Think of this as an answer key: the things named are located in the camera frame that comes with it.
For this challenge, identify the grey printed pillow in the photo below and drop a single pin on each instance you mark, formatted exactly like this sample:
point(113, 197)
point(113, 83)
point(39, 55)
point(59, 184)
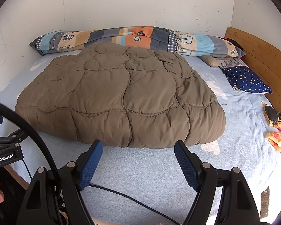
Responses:
point(225, 63)

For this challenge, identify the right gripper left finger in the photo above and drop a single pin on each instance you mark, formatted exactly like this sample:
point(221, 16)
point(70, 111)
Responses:
point(46, 196)

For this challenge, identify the wooden headboard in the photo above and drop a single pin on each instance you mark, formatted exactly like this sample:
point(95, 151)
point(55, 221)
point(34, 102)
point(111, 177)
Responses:
point(263, 58)

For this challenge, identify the black small object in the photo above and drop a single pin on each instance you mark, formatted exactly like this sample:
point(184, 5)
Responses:
point(273, 115)

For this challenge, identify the beige small pillow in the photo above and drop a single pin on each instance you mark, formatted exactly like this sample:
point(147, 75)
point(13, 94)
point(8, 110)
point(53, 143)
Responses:
point(210, 61)

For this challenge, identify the navy star pillow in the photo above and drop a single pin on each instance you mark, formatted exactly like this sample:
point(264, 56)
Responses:
point(243, 79)

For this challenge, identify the brown quilted puffer jacket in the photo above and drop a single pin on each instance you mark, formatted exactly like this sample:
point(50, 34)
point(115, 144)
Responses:
point(125, 97)

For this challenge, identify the colourful patchwork blanket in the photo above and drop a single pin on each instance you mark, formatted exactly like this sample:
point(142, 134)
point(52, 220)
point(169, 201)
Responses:
point(147, 37)

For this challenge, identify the dark red garment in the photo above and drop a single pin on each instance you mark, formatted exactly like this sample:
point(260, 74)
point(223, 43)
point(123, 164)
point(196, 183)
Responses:
point(236, 44)

